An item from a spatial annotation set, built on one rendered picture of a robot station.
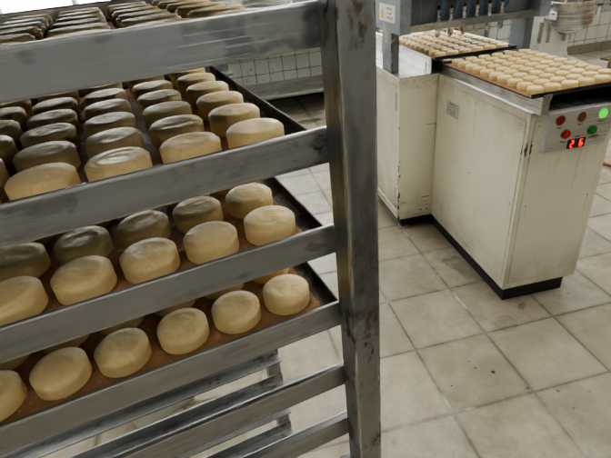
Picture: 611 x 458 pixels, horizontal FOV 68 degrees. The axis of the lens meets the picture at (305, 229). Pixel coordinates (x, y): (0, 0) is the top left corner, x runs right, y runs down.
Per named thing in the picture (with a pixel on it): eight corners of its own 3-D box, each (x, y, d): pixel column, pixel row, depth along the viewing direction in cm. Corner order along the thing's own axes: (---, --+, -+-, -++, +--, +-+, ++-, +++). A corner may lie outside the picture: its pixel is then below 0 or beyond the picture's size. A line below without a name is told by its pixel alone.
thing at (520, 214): (428, 226, 254) (437, 59, 208) (485, 215, 258) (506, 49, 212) (499, 306, 195) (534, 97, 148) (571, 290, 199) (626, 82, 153)
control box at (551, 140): (536, 150, 160) (544, 111, 152) (597, 139, 163) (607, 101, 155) (544, 154, 156) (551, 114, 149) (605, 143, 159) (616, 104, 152)
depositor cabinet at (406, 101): (337, 153, 359) (330, 39, 316) (422, 138, 368) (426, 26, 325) (397, 233, 251) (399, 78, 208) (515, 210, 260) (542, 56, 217)
